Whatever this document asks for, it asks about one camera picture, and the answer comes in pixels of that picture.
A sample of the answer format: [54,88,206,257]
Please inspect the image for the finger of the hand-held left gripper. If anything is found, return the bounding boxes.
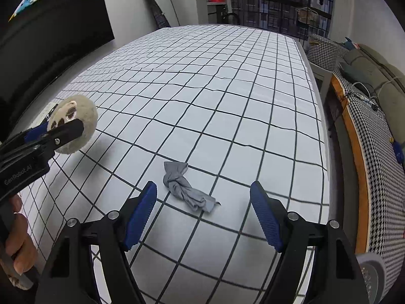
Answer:
[39,118,85,156]
[0,121,51,162]

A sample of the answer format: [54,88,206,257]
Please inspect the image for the leaning floor mirror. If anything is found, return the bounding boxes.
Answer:
[139,0,181,28]

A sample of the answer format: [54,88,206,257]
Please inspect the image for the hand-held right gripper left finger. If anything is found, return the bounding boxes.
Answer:
[38,180,158,304]

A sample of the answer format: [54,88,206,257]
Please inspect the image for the person's left hand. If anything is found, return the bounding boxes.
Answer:
[5,195,38,276]

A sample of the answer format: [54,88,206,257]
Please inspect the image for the houndstooth pillow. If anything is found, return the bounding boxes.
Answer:
[308,34,349,70]

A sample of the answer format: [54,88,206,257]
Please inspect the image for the beige sloth plush toy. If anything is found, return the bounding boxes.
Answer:
[47,95,98,155]

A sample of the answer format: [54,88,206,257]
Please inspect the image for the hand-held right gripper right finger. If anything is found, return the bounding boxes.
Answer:
[249,180,371,304]

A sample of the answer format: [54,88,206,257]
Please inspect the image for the houndstooth sofa cover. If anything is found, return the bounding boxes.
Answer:
[331,62,405,298]

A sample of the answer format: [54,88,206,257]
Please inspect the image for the olive green sofa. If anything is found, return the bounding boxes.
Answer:
[343,44,405,127]

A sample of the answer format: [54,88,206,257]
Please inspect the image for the black headboard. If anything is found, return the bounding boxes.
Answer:
[0,0,115,124]

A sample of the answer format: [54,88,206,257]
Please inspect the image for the white cabinet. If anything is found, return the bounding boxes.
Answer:
[206,3,228,25]

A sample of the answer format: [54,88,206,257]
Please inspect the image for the white charging cables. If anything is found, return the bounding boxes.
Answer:
[346,76,399,108]

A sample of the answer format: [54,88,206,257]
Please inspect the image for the dark blue cloth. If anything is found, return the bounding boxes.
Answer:
[342,37,361,51]

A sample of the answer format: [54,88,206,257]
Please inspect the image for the black window grille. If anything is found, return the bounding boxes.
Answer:
[229,0,334,40]

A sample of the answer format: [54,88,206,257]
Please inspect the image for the grey knotted sock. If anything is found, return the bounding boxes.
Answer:
[163,161,221,213]

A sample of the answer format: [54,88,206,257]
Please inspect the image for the white black grid tablecloth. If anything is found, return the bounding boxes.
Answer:
[13,25,331,304]

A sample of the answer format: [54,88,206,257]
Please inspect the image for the white side table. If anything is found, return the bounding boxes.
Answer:
[308,60,333,102]

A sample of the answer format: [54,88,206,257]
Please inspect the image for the small blue item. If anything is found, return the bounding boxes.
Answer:
[391,139,404,160]

